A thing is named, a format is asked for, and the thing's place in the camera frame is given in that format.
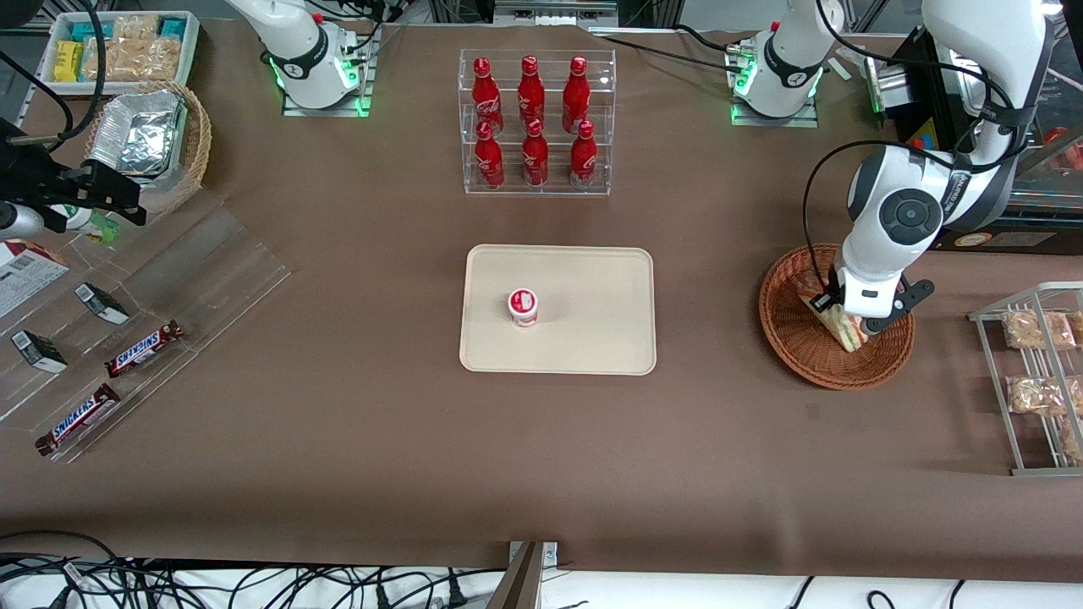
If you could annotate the clear acrylic bottle rack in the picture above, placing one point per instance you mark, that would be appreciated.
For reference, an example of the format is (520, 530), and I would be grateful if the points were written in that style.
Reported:
(537, 182)

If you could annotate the yellow snack packet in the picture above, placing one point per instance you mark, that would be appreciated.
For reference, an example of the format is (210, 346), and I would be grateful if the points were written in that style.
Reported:
(68, 61)

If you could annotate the teal snack packet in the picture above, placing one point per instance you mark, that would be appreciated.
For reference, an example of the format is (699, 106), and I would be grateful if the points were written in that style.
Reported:
(85, 31)
(173, 27)

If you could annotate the red Coca-Cola can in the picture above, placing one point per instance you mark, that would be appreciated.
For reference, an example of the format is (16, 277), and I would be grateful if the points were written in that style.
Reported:
(489, 161)

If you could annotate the aluminium frame rail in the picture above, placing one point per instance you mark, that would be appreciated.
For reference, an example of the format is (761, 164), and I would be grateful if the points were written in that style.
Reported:
(554, 8)

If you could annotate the red cola bottle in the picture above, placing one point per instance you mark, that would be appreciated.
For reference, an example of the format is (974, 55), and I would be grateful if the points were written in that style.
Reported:
(576, 91)
(535, 159)
(531, 89)
(583, 159)
(485, 93)

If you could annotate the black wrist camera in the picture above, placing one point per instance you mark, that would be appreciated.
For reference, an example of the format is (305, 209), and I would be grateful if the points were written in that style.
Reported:
(824, 301)

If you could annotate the triangle sandwich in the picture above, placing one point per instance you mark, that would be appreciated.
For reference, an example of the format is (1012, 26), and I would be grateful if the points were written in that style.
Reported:
(842, 331)

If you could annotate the grey stand post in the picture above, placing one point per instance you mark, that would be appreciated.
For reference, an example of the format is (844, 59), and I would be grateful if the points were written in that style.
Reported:
(520, 584)

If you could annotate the white plastic bin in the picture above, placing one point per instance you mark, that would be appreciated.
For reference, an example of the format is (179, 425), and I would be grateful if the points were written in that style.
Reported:
(193, 51)

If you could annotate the white plastic wrapper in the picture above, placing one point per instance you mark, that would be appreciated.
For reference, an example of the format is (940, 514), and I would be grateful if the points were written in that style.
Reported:
(850, 57)

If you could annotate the beige plastic tray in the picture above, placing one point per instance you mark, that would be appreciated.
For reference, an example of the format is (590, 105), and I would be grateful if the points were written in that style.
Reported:
(592, 313)

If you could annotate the silver foil container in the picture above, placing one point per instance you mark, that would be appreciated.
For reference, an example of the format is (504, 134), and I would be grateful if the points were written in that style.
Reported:
(135, 135)

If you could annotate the green white plastic bottle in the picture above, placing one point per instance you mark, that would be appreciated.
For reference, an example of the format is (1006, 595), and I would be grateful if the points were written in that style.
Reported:
(93, 227)

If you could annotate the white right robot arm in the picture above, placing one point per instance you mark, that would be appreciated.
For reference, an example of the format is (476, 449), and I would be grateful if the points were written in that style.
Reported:
(300, 59)

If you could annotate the red white carton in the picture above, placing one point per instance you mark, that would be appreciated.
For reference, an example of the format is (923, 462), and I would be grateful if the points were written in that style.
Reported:
(25, 275)

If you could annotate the clear acrylic stepped shelf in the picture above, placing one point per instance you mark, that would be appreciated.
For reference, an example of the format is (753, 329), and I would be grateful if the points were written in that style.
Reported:
(211, 279)

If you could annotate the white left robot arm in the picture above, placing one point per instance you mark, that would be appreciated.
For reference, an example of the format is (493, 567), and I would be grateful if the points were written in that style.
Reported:
(981, 42)

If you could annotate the clear snack bag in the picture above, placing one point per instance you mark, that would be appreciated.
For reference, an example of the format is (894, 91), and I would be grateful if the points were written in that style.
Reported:
(1036, 330)
(1039, 395)
(1073, 440)

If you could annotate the small black box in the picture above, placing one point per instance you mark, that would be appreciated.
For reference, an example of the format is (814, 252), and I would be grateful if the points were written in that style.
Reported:
(103, 304)
(38, 351)

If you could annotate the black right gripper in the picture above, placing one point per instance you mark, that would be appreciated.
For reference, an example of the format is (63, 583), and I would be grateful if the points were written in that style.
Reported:
(34, 180)

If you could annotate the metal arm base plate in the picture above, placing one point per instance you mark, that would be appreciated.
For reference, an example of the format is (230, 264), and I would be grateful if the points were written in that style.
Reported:
(326, 112)
(774, 121)

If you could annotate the clear cracker bag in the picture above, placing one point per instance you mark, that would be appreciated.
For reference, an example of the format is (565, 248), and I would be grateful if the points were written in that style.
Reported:
(140, 59)
(135, 28)

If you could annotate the Snickers chocolate bar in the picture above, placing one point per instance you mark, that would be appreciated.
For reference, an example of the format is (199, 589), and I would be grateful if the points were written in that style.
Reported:
(78, 419)
(144, 348)

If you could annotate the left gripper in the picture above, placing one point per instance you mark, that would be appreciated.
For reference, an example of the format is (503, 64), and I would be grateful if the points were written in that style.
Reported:
(822, 299)

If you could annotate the black countertop appliance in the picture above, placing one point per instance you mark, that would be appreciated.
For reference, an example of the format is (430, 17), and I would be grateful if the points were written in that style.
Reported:
(1028, 241)

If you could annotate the brown table cover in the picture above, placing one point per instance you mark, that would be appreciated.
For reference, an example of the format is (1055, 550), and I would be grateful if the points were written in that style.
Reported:
(381, 440)

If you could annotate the brown wicker basket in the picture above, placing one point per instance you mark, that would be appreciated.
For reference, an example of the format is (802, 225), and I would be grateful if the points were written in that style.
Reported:
(795, 342)

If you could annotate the red white yogurt cup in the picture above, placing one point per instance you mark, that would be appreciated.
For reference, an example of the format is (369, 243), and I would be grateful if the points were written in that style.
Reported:
(523, 306)

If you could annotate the light wicker basket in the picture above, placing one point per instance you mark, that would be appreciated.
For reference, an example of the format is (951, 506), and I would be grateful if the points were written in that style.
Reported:
(196, 144)

